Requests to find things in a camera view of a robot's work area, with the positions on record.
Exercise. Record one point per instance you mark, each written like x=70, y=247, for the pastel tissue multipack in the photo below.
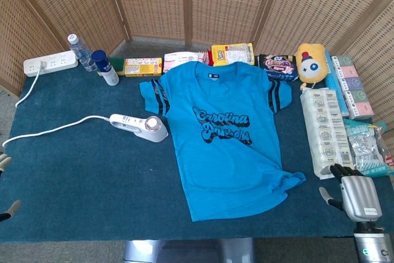
x=354, y=87

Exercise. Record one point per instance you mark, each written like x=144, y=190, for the white power strip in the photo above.
x=55, y=61

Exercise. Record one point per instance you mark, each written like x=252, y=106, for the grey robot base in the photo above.
x=184, y=250

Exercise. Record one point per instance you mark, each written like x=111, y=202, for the yellow clear snack package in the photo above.
x=232, y=53

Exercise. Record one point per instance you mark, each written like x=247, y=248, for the dark sanitary pad package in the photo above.
x=278, y=66

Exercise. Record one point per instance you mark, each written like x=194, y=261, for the white bottle blue cap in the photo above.
x=107, y=70

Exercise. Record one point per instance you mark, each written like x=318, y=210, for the green yellow sponge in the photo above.
x=118, y=63

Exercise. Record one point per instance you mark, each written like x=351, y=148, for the white handheld steam iron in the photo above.
x=152, y=132

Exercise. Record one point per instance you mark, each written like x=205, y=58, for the long white cotton pack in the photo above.
x=326, y=133

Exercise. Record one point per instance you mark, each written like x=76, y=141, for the yellow rectangular box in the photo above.
x=143, y=66

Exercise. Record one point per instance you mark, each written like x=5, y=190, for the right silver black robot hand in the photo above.
x=360, y=196

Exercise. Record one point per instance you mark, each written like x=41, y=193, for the teal bag silver sachets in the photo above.
x=366, y=149

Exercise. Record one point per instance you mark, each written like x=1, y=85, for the blue printed t-shirt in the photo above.
x=227, y=167

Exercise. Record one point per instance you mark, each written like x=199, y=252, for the clear bottle red label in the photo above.
x=389, y=159

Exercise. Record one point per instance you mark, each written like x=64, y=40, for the light blue long package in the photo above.
x=334, y=84

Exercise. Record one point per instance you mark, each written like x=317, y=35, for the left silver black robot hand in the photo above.
x=4, y=161

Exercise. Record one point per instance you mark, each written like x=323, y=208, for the dark teal tablecloth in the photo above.
x=92, y=183

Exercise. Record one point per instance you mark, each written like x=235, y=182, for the yellow plush toy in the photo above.
x=311, y=66

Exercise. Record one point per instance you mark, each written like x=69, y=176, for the clear plastic water bottle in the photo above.
x=81, y=53

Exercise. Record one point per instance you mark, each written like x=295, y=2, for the pink white soft package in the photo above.
x=178, y=59

